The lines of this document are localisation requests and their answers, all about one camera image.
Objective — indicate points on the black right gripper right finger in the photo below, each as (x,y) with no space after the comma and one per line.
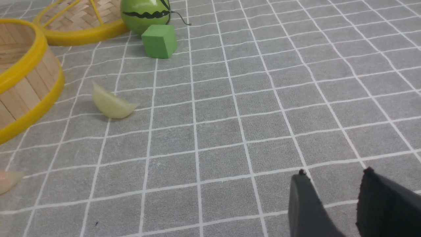
(387,209)

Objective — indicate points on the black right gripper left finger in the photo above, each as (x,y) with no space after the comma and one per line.
(306,213)

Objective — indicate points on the pale yellow dumpling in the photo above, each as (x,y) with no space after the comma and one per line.
(110,105)

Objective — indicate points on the pinkish white dumpling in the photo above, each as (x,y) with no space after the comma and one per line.
(8,179)

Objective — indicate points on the woven bamboo steamer lid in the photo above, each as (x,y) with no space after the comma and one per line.
(80,22)

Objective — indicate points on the bamboo steamer tray yellow rim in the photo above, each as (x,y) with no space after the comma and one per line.
(32,78)

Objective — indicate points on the grey checked tablecloth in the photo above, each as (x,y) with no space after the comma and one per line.
(256,91)

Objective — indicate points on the green foam cube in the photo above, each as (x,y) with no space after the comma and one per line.
(159,41)

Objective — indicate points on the green toy watermelon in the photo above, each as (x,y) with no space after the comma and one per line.
(139,15)

